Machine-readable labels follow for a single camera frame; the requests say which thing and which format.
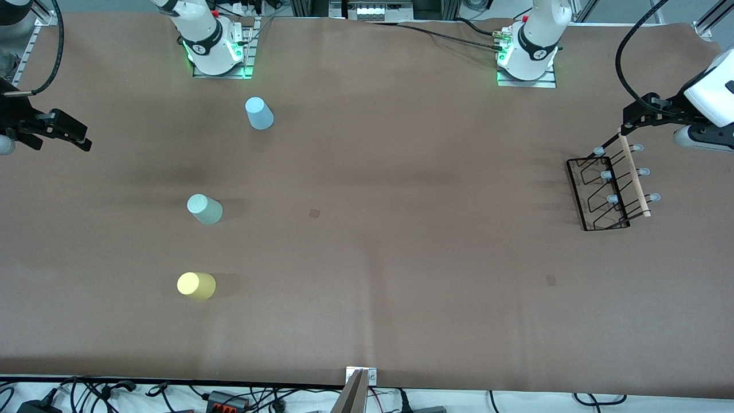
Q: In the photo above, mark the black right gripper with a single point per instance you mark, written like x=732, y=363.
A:
x=14, y=113

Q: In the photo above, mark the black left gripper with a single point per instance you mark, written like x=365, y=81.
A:
x=668, y=111

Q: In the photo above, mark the pale green plastic cup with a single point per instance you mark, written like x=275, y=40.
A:
x=205, y=209

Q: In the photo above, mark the yellow plastic cup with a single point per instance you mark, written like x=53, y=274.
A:
x=196, y=285

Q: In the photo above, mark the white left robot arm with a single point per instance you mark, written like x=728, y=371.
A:
x=536, y=34

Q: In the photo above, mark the light blue plastic cup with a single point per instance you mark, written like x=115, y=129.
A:
x=260, y=113

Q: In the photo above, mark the white power strip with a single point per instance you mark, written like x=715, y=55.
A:
x=246, y=7

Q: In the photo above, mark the black power adapter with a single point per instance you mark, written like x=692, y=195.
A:
x=39, y=407

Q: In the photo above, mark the grey control box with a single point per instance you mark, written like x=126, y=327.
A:
x=373, y=10

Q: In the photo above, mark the black box with orange connectors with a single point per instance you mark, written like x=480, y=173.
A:
x=228, y=400

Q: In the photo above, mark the brown table cover sheet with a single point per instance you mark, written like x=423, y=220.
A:
x=367, y=287

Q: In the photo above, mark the aluminium frame rail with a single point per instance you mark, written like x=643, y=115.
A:
x=26, y=57
x=714, y=20

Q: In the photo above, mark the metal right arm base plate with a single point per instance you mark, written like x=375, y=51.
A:
x=248, y=51

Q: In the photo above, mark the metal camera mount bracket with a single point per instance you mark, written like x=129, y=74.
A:
x=361, y=390

